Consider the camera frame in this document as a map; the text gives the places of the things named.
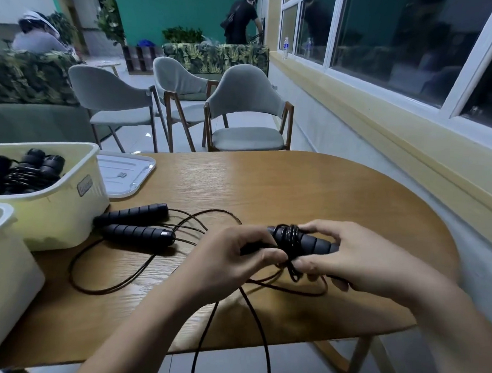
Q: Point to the dark wooden crate shelf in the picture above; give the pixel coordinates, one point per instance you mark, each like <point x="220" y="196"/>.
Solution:
<point x="141" y="59"/>

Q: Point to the clear plastic water bottle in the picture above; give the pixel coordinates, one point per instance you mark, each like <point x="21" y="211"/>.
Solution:
<point x="285" y="49"/>

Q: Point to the white plastic bin with label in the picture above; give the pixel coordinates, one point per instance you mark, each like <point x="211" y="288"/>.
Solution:
<point x="59" y="211"/>

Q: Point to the tall green artificial plant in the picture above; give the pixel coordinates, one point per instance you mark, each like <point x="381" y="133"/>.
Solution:
<point x="109" y="12"/>

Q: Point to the blue bundle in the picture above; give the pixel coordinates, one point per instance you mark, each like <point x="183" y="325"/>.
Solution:
<point x="146" y="43"/>

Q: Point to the person's right forearm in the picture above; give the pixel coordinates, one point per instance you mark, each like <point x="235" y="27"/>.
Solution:
<point x="460" y="335"/>

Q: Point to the person's left thumb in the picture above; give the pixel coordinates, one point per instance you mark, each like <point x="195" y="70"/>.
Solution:
<point x="269" y="260"/>

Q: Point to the wooden table leg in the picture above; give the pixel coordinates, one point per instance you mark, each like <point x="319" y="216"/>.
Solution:
<point x="344" y="358"/>

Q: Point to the short leaf print sofa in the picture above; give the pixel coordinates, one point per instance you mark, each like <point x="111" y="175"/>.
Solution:
<point x="220" y="57"/>

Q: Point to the long leaf print sofa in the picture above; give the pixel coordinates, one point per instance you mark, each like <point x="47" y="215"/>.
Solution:
<point x="25" y="86"/>

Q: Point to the person's right thumb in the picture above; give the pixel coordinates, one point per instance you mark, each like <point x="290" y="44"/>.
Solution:
<point x="314" y="266"/>

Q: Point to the low green plant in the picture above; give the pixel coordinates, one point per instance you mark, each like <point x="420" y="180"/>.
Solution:
<point x="183" y="35"/>

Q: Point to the small round side table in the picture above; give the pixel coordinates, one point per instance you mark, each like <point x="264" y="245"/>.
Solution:
<point x="106" y="64"/>

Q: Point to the white plastic bin lid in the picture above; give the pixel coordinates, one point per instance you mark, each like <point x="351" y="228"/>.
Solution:
<point x="123" y="173"/>

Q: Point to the plain white plastic bin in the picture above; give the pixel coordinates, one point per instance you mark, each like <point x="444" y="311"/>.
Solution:
<point x="2" y="286"/>

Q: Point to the white framed window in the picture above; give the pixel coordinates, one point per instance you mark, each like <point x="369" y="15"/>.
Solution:
<point x="401" y="40"/>

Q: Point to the white head-mounted device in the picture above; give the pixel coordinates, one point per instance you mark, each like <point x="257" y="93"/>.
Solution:
<point x="39" y="18"/>

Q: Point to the grey chair with wooden legs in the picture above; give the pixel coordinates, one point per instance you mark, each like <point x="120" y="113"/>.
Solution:
<point x="175" y="79"/>
<point x="246" y="110"/>
<point x="106" y="98"/>

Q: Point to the person's left hand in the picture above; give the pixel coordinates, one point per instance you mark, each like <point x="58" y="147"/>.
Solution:
<point x="217" y="265"/>

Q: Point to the person's left forearm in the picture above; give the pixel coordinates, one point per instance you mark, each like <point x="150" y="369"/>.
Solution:
<point x="147" y="335"/>

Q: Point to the person's right hand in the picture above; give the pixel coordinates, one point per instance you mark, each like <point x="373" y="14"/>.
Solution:
<point x="369" y="265"/>

